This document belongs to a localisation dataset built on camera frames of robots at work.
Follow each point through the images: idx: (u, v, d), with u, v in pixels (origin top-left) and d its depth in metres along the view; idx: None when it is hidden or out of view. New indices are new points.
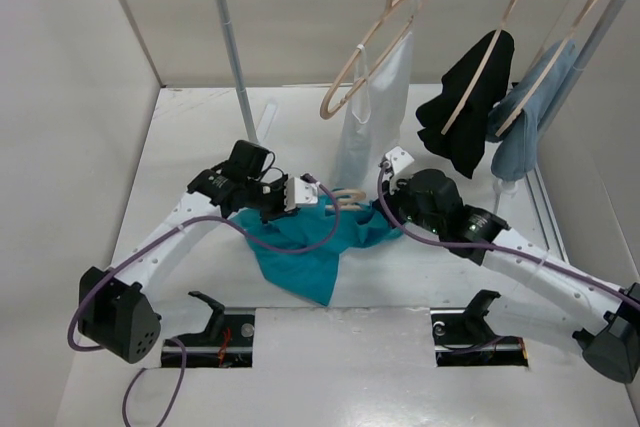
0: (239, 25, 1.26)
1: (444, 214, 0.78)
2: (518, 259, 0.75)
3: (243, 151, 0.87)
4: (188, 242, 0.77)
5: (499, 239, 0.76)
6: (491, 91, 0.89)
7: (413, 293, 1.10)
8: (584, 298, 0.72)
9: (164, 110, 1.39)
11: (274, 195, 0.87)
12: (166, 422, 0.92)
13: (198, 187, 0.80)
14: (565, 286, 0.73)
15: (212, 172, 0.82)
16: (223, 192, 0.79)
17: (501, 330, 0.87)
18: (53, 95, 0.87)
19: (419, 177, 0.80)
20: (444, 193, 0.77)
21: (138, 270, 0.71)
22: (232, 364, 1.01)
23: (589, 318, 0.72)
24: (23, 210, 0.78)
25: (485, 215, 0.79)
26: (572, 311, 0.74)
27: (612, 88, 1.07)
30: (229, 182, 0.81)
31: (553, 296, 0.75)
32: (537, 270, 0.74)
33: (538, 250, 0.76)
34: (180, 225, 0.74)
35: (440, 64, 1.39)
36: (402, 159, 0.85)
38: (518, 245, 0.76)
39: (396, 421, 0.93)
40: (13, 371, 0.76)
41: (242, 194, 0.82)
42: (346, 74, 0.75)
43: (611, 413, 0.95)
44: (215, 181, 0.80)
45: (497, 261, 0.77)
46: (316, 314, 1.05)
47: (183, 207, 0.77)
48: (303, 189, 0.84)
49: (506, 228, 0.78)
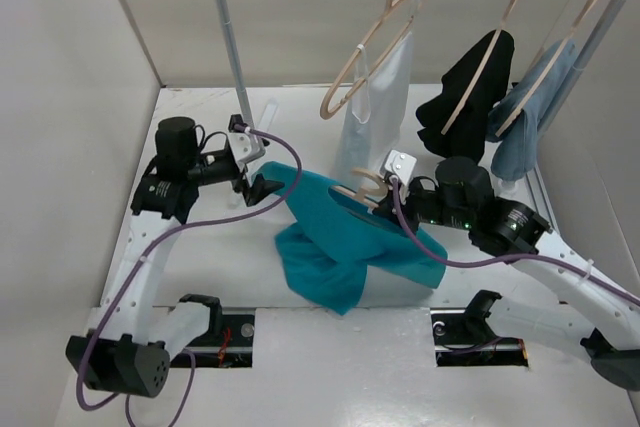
0: (239, 25, 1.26)
1: (475, 207, 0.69)
2: (561, 271, 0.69)
3: (166, 139, 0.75)
4: (157, 268, 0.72)
5: (541, 244, 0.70)
6: (490, 91, 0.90)
7: (413, 293, 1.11)
8: (624, 318, 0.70)
9: (164, 110, 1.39)
11: (221, 163, 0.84)
12: (176, 422, 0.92)
13: (142, 202, 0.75)
14: (606, 303, 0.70)
15: (150, 181, 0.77)
16: (171, 201, 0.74)
17: (503, 329, 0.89)
18: (52, 94, 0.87)
19: (446, 166, 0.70)
20: (477, 185, 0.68)
21: (121, 320, 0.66)
22: (231, 364, 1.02)
23: (624, 337, 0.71)
24: (23, 211, 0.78)
25: (522, 209, 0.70)
26: (606, 326, 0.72)
27: (612, 88, 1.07)
30: (172, 188, 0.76)
31: (588, 309, 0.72)
32: (580, 284, 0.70)
33: (582, 261, 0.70)
34: (143, 256, 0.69)
35: (440, 64, 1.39)
36: (406, 165, 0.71)
38: (561, 253, 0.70)
39: (397, 421, 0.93)
40: (14, 371, 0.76)
41: (187, 193, 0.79)
42: (346, 74, 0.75)
43: (611, 414, 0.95)
44: (158, 190, 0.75)
45: (535, 269, 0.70)
46: (316, 314, 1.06)
47: (137, 234, 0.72)
48: (238, 140, 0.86)
49: (549, 230, 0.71)
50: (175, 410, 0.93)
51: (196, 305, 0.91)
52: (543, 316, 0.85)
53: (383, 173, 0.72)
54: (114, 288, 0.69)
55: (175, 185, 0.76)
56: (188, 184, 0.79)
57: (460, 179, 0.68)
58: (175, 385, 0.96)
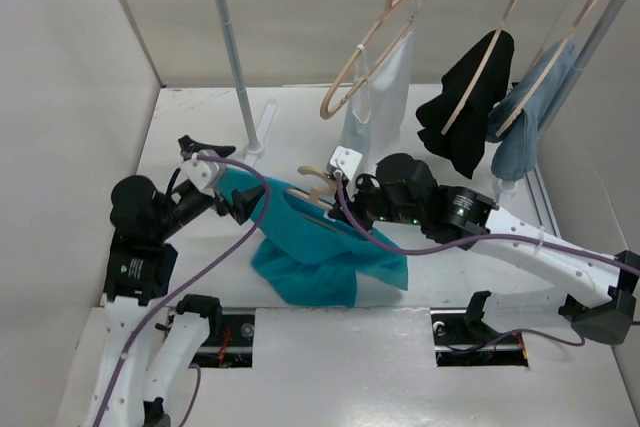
0: (239, 24, 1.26)
1: (422, 202, 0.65)
2: (515, 243, 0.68)
3: (125, 220, 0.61)
4: (142, 356, 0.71)
5: (491, 223, 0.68)
6: (491, 92, 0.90)
7: (413, 294, 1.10)
8: (588, 276, 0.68)
9: (164, 110, 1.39)
11: (191, 200, 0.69)
12: (187, 422, 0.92)
13: (117, 285, 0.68)
14: (566, 266, 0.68)
15: (120, 256, 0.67)
16: (148, 284, 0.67)
17: (499, 322, 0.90)
18: (52, 94, 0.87)
19: (384, 167, 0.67)
20: (419, 179, 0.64)
21: (111, 418, 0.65)
22: (231, 364, 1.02)
23: (593, 296, 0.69)
24: (24, 211, 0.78)
25: (467, 194, 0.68)
26: (574, 290, 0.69)
27: (612, 88, 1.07)
30: (145, 269, 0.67)
31: (553, 276, 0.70)
32: (536, 251, 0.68)
33: (533, 229, 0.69)
34: (123, 353, 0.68)
35: (440, 64, 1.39)
36: (351, 160, 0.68)
38: (511, 226, 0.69)
39: (397, 421, 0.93)
40: (14, 371, 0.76)
41: (165, 263, 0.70)
42: (346, 74, 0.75)
43: (611, 413, 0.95)
44: (131, 273, 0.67)
45: (490, 246, 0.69)
46: (316, 315, 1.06)
47: (115, 323, 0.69)
48: (192, 167, 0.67)
49: (495, 207, 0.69)
50: (185, 409, 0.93)
51: (194, 321, 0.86)
52: (525, 298, 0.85)
53: (328, 169, 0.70)
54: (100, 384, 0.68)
55: (148, 263, 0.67)
56: (165, 253, 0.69)
57: (401, 177, 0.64)
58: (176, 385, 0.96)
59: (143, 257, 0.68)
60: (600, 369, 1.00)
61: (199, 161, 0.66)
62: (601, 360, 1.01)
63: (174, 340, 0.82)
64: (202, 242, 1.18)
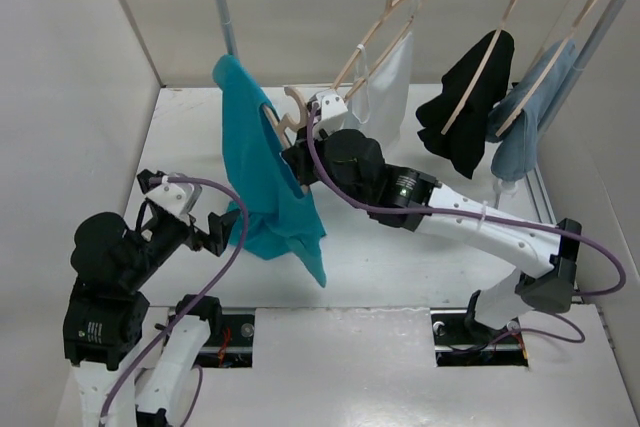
0: (239, 24, 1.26)
1: (371, 182, 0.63)
2: (458, 219, 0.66)
3: (86, 256, 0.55)
4: (126, 409, 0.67)
5: (434, 201, 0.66)
6: (490, 92, 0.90)
7: (414, 295, 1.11)
8: (529, 245, 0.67)
9: (164, 110, 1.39)
11: (163, 233, 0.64)
12: (188, 422, 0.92)
13: (78, 348, 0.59)
14: (509, 237, 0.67)
15: (77, 318, 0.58)
16: (111, 348, 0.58)
17: (486, 315, 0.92)
18: (52, 94, 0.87)
19: (336, 139, 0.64)
20: (371, 158, 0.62)
21: None
22: (231, 364, 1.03)
23: (536, 266, 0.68)
24: (23, 211, 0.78)
25: (412, 174, 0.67)
26: (518, 261, 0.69)
27: (612, 88, 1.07)
30: (105, 330, 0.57)
31: (496, 249, 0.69)
32: (479, 226, 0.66)
33: (475, 205, 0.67)
34: (103, 417, 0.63)
35: (441, 64, 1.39)
36: (334, 105, 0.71)
38: (454, 203, 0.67)
39: (397, 421, 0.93)
40: (13, 372, 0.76)
41: (133, 317, 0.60)
42: (346, 74, 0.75)
43: (611, 414, 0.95)
44: (90, 337, 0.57)
45: (434, 225, 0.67)
46: (316, 315, 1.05)
47: (88, 388, 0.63)
48: (162, 194, 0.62)
49: (437, 185, 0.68)
50: (189, 406, 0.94)
51: (195, 326, 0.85)
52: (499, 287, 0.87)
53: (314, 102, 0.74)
54: None
55: (108, 323, 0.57)
56: (134, 303, 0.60)
57: (354, 155, 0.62)
58: (190, 387, 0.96)
59: (102, 313, 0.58)
60: (600, 369, 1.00)
61: (170, 185, 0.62)
62: (601, 360, 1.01)
63: (174, 348, 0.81)
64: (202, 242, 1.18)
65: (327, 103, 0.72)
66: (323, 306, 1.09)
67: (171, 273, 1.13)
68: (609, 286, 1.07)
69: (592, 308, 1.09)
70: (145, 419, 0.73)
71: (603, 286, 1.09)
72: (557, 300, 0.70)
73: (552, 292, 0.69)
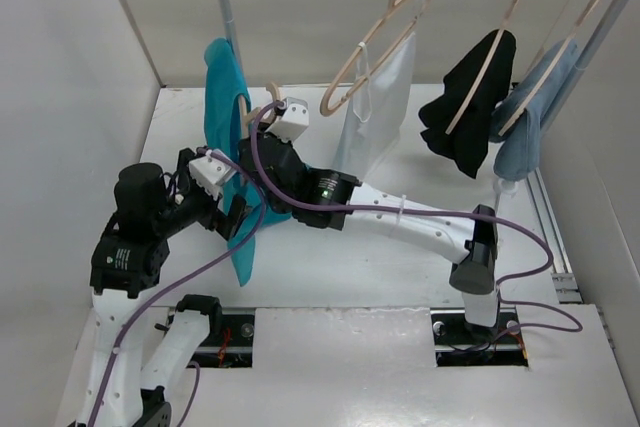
0: (239, 23, 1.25)
1: (290, 186, 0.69)
2: (378, 214, 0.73)
3: (127, 184, 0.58)
4: (137, 347, 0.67)
5: (354, 199, 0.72)
6: (494, 92, 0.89)
7: (414, 295, 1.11)
8: (445, 234, 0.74)
9: (164, 110, 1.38)
11: (192, 200, 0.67)
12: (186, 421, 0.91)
13: (103, 278, 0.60)
14: (426, 227, 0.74)
15: (108, 246, 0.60)
16: (134, 277, 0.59)
17: (476, 317, 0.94)
18: (53, 93, 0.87)
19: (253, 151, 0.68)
20: (285, 166, 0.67)
21: (107, 414, 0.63)
22: (231, 364, 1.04)
23: (453, 251, 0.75)
24: (24, 210, 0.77)
25: (334, 176, 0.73)
26: (436, 248, 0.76)
27: (613, 88, 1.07)
30: (133, 257, 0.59)
31: (418, 239, 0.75)
32: (398, 220, 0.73)
33: (394, 200, 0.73)
34: (115, 348, 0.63)
35: (442, 64, 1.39)
36: (297, 115, 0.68)
38: (375, 199, 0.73)
39: (397, 421, 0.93)
40: (13, 372, 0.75)
41: (156, 256, 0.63)
42: (346, 72, 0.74)
43: (610, 413, 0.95)
44: (117, 263, 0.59)
45: (357, 221, 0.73)
46: (315, 314, 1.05)
47: (105, 317, 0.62)
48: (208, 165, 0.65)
49: (357, 184, 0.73)
50: (183, 409, 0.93)
51: (195, 319, 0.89)
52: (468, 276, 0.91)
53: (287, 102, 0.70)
54: (93, 377, 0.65)
55: (137, 251, 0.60)
56: (159, 243, 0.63)
57: (271, 163, 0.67)
58: (188, 387, 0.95)
59: (131, 243, 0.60)
60: (600, 368, 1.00)
61: (213, 158, 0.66)
62: (600, 359, 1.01)
63: (174, 335, 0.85)
64: (202, 242, 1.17)
65: (294, 111, 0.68)
66: (323, 305, 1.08)
67: (171, 273, 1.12)
68: (609, 285, 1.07)
69: (592, 308, 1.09)
70: (143, 395, 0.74)
71: (603, 285, 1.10)
72: (476, 279, 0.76)
73: (475, 275, 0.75)
